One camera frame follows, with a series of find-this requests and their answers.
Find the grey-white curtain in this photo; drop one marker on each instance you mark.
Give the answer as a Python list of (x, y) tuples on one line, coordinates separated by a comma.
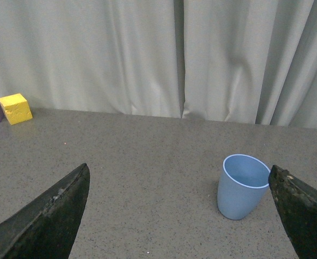
[(238, 61)]

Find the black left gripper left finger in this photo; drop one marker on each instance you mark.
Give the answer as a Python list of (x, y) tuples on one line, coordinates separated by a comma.
[(48, 225)]

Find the blue plastic cup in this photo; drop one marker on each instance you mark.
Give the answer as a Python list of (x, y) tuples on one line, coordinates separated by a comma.
[(242, 183)]

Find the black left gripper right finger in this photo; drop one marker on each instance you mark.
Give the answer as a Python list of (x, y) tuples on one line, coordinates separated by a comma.
[(296, 203)]

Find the yellow foam cube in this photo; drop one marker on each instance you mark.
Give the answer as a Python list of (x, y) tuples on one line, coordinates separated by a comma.
[(15, 108)]

